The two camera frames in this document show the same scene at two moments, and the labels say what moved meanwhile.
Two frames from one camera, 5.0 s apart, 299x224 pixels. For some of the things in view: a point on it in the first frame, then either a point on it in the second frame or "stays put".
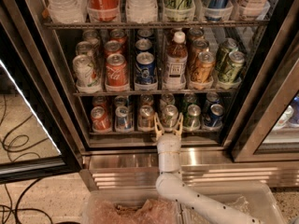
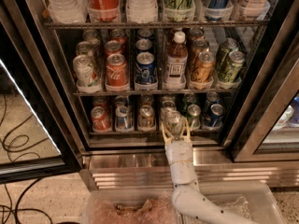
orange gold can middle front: x=202 y=70 stays put
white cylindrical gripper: x=168 y=144 -> x=178 y=152
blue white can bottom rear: x=121 y=101 stays put
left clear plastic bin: x=130 y=206 stays put
